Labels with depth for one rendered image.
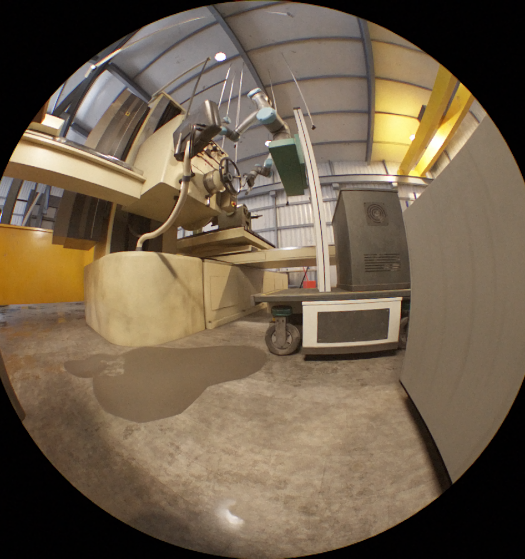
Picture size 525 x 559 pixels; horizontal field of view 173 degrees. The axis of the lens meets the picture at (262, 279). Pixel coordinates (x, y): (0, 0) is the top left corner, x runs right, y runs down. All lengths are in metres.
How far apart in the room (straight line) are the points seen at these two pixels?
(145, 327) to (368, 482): 1.20
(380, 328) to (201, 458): 0.78
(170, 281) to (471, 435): 1.38
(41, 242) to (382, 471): 3.66
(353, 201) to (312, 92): 7.88
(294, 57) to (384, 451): 8.49
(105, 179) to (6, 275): 2.49
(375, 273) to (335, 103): 8.48
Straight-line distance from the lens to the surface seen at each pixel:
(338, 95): 8.85
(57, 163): 1.40
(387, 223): 0.94
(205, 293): 1.50
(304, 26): 8.26
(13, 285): 3.40
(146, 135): 2.37
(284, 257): 1.74
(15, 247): 3.45
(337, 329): 0.77
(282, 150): 1.10
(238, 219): 1.91
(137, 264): 1.15
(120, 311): 1.20
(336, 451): 0.46
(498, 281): 0.30
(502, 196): 0.30
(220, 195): 1.81
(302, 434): 0.49
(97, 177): 1.40
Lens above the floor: 0.38
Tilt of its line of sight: 1 degrees up
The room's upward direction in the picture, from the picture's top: 2 degrees counter-clockwise
